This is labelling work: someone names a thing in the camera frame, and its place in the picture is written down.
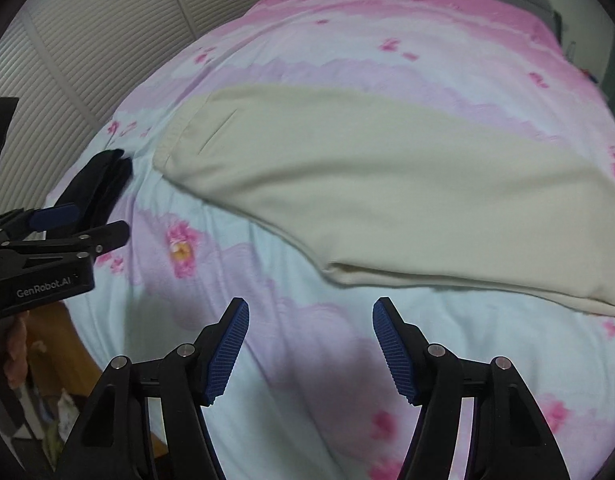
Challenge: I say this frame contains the cream pants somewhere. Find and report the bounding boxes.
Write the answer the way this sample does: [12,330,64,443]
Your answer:
[152,85,615,319]

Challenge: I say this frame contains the pink floral blanket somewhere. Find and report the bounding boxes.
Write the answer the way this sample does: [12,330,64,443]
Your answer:
[38,0,615,480]

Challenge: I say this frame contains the black cloth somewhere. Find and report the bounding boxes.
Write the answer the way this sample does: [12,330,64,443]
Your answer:
[50,148,134,235]

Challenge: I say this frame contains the person's left hand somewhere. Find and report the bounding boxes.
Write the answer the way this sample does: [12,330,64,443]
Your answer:
[2,310,31,392]

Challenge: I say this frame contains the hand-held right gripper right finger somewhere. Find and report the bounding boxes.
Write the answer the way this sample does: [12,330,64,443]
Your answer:
[371,297,571,480]

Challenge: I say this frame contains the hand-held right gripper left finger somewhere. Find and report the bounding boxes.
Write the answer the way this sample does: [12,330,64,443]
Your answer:
[62,297,251,480]

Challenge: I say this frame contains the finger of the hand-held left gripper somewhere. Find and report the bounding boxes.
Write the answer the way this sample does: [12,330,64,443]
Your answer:
[0,220,131,262]
[0,202,79,241]

